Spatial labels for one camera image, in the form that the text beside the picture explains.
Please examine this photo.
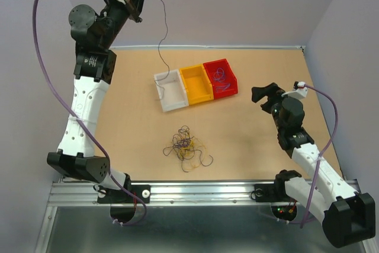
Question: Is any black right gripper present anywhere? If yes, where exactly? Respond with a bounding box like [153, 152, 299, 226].
[252, 82, 290, 132]

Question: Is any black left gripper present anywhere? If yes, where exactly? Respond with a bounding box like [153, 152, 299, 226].
[98, 0, 147, 49]

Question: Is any blue cable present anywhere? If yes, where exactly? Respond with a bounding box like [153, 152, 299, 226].
[213, 67, 228, 82]
[215, 82, 232, 94]

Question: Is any purple cable tangle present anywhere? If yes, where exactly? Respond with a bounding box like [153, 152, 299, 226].
[162, 125, 214, 173]

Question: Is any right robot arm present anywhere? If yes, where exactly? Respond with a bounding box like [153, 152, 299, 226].
[250, 81, 376, 248]

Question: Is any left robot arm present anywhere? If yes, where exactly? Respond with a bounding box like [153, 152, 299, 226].
[47, 0, 144, 202]

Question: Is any red plastic bin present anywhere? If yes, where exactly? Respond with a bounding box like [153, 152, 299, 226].
[203, 59, 238, 100]

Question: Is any yellow plastic bin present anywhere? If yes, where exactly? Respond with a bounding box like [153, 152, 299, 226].
[179, 64, 214, 105]

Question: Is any white plastic bin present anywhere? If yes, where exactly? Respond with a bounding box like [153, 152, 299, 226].
[154, 69, 189, 112]

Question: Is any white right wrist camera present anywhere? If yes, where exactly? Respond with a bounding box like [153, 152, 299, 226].
[281, 81, 308, 100]

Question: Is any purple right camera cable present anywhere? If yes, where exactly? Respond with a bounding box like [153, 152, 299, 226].
[298, 84, 339, 229]

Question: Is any aluminium front rail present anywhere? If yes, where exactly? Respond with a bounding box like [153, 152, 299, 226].
[47, 180, 289, 207]

